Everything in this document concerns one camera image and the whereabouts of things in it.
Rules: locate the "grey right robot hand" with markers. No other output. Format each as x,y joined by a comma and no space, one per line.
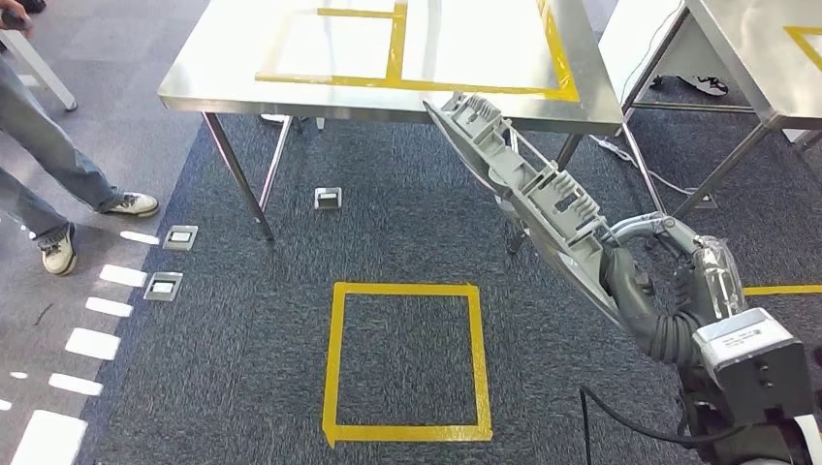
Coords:
716,282

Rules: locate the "silver plastic hubcap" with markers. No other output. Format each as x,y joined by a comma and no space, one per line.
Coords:
526,186

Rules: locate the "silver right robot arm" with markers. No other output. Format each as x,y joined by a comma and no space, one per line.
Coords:
671,340

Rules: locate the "stainless steel workbench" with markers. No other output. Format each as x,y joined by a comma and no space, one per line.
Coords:
225,64
745,51

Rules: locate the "yellow floor tape square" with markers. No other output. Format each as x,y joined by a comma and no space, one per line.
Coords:
783,290
334,359

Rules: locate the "metal floor outlet cover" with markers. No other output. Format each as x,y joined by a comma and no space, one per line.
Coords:
163,287
180,237
706,201

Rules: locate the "white power strip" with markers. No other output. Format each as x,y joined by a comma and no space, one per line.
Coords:
610,147

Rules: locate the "white desk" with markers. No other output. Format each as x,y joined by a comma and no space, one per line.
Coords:
636,45

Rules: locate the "raised metal floor outlet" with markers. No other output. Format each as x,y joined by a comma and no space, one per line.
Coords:
328,199

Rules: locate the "white table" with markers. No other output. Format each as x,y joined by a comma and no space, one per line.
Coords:
45,70

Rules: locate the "black handheld controller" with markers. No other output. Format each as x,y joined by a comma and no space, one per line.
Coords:
14,20

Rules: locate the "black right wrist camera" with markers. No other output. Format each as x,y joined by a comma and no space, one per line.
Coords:
751,366

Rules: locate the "white round pedestal base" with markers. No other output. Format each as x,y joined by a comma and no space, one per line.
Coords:
275,119

